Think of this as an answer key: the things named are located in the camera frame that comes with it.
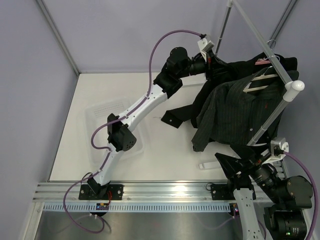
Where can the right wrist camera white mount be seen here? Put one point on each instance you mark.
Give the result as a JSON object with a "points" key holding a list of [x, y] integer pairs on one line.
{"points": [[277, 147]]}

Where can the white slotted cable duct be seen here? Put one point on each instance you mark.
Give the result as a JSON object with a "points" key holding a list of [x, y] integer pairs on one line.
{"points": [[153, 207]]}

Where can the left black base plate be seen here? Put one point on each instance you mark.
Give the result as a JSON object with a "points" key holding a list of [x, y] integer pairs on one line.
{"points": [[113, 192]]}

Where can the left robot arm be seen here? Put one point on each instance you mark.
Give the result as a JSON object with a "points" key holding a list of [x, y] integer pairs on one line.
{"points": [[120, 137]]}

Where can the clear plastic basket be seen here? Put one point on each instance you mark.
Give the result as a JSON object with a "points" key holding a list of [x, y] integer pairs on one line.
{"points": [[96, 115]]}

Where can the black shirt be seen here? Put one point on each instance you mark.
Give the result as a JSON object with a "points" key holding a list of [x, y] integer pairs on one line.
{"points": [[200, 100]]}

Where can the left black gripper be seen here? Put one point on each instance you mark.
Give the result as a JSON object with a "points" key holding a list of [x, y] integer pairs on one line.
{"points": [[210, 63]]}

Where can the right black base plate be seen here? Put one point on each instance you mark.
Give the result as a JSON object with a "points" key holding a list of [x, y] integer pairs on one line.
{"points": [[225, 192]]}

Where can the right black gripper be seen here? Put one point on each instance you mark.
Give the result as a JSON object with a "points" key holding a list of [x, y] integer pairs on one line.
{"points": [[232, 165]]}

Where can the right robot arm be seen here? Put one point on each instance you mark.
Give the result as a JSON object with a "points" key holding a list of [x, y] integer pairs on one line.
{"points": [[284, 220]]}

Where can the pink hanger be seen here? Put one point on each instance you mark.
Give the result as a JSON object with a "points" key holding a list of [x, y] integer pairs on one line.
{"points": [[265, 60]]}

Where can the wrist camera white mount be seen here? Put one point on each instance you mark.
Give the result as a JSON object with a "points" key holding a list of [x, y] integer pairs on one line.
{"points": [[205, 45], [277, 147]]}

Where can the aluminium rail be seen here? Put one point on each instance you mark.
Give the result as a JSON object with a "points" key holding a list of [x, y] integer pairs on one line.
{"points": [[136, 192]]}

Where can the metal clothes rack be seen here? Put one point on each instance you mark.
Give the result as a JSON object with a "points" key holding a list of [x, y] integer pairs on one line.
{"points": [[293, 87]]}

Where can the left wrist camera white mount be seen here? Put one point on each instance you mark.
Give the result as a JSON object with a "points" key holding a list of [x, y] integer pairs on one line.
{"points": [[205, 45]]}

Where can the wooden hanger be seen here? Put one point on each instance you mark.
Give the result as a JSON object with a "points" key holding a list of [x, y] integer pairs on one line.
{"points": [[261, 81]]}

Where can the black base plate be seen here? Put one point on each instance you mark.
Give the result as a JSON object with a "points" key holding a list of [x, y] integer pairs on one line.
{"points": [[225, 192], [113, 192]]}

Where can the dark striped shirt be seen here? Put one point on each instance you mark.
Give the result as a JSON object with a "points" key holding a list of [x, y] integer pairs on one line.
{"points": [[231, 116]]}

